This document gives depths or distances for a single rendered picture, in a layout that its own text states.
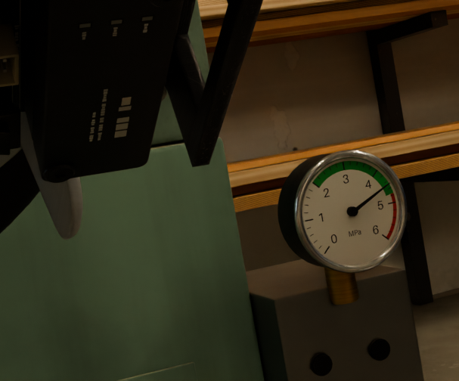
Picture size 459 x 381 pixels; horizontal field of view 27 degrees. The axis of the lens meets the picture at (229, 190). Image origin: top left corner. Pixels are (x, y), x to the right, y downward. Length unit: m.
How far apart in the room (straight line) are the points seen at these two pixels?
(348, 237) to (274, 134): 2.82
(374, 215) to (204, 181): 0.10
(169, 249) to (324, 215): 0.09
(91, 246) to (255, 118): 2.78
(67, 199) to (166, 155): 0.32
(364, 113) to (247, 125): 0.46
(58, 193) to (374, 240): 0.30
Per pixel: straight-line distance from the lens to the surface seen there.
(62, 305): 0.51
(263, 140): 3.28
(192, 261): 0.52
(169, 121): 0.52
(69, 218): 0.21
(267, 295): 0.52
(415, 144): 2.99
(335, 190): 0.48
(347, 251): 0.49
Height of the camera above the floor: 0.71
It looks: 3 degrees down
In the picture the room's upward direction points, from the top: 10 degrees counter-clockwise
